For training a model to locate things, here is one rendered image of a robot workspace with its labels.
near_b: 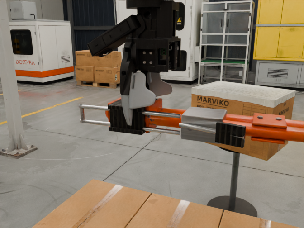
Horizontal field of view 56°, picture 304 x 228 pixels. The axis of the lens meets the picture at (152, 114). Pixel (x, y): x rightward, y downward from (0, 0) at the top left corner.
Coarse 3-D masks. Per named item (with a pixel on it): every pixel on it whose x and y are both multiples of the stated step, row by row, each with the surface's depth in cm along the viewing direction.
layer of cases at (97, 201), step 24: (96, 192) 162; (120, 192) 162; (144, 192) 162; (48, 216) 141; (72, 216) 141; (96, 216) 141; (120, 216) 141; (144, 216) 141; (168, 216) 141; (192, 216) 141; (216, 216) 141; (240, 216) 141
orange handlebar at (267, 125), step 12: (168, 108) 55; (156, 120) 51; (168, 120) 50; (180, 120) 49; (228, 120) 47; (240, 120) 49; (252, 120) 46; (264, 120) 46; (276, 120) 46; (288, 120) 47; (252, 132) 45; (264, 132) 44; (276, 132) 44; (288, 132) 43; (300, 132) 43
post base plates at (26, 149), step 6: (12, 138) 342; (12, 144) 343; (24, 144) 346; (6, 150) 345; (12, 150) 344; (18, 150) 344; (24, 150) 345; (30, 150) 348; (6, 156) 337; (12, 156) 334; (18, 156) 331
